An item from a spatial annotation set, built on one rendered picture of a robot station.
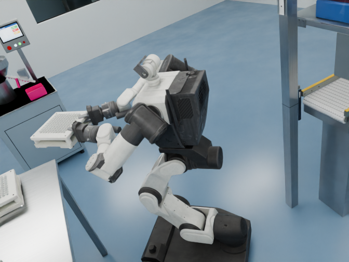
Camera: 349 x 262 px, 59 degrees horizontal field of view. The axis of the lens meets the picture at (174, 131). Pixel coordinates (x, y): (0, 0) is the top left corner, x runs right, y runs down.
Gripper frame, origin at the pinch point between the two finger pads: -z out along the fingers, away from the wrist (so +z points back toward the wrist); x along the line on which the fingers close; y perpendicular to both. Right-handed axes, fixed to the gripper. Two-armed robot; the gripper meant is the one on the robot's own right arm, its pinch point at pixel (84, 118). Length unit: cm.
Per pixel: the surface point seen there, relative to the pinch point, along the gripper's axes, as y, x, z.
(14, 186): -24.6, 10.9, -40.7
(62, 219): -51, 17, -18
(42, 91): 125, 27, -48
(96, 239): -9, 87, -26
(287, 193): -25, 91, 108
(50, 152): 116, 86, -67
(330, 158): -35, 59, 130
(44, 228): -53, 18, -26
